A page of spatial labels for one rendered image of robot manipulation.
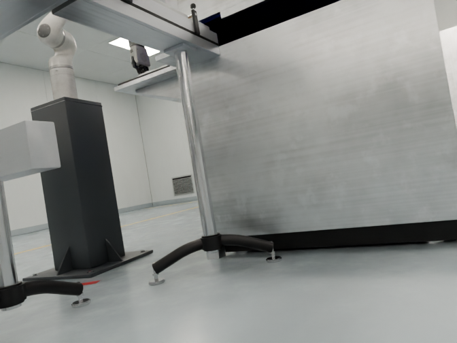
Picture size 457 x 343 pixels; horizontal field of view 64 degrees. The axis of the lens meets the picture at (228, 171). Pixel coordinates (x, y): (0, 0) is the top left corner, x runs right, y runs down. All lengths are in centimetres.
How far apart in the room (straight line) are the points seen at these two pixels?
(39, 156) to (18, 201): 613
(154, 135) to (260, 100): 769
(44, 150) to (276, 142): 82
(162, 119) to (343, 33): 771
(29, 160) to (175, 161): 776
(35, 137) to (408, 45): 113
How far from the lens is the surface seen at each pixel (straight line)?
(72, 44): 228
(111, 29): 126
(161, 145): 894
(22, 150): 102
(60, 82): 213
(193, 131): 136
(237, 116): 152
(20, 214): 713
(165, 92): 186
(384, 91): 136
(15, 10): 116
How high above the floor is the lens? 33
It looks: 1 degrees up
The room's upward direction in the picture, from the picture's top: 9 degrees counter-clockwise
